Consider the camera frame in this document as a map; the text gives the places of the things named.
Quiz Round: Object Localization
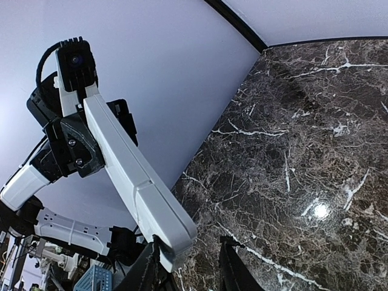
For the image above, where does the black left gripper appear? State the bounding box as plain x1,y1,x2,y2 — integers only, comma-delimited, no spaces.
27,72,138,182

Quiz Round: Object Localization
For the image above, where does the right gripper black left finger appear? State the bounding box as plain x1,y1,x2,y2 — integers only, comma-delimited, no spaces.
116,235,161,291

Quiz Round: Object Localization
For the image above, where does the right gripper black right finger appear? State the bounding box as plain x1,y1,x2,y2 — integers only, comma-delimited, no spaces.
219,236,264,291

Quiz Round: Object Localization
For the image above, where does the wide white remote control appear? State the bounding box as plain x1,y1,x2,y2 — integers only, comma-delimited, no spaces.
84,95,197,273

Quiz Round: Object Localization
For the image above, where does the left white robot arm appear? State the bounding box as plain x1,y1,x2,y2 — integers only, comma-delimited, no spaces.
1,72,144,266

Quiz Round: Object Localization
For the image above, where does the black enclosure frame post left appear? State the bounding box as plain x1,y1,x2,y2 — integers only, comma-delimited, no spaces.
204,0,269,53

